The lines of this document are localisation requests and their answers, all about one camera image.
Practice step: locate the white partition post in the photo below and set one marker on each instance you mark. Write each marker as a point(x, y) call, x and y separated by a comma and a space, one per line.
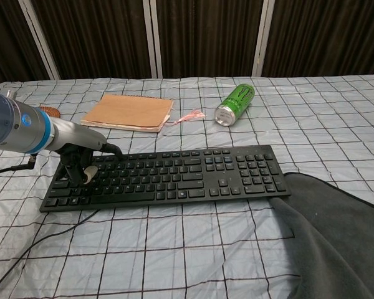
point(152, 40)
point(40, 40)
point(262, 40)

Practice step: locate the round woven rattan coaster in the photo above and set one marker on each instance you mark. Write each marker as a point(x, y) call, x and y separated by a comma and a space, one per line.
point(50, 111)

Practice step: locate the dark grey microfibre towel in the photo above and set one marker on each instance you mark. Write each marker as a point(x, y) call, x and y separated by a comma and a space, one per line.
point(336, 243)

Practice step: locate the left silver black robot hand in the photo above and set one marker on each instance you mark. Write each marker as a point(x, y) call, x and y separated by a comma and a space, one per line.
point(78, 137)

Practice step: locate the black computer keyboard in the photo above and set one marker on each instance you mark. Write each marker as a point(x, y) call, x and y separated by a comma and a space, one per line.
point(174, 177)

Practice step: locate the light blue checked tablecloth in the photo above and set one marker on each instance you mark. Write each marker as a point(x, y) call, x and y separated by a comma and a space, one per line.
point(187, 249)

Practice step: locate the green energy drink can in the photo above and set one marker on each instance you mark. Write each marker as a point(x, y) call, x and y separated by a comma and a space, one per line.
point(235, 104)

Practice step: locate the pink tassel bookmark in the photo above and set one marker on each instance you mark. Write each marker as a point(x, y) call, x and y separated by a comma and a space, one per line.
point(191, 116)

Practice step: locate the brown kraft spiral notebook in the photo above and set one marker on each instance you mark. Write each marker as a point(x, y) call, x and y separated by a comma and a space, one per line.
point(127, 112)

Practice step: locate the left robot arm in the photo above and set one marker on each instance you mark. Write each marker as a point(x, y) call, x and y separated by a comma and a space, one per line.
point(12, 124)

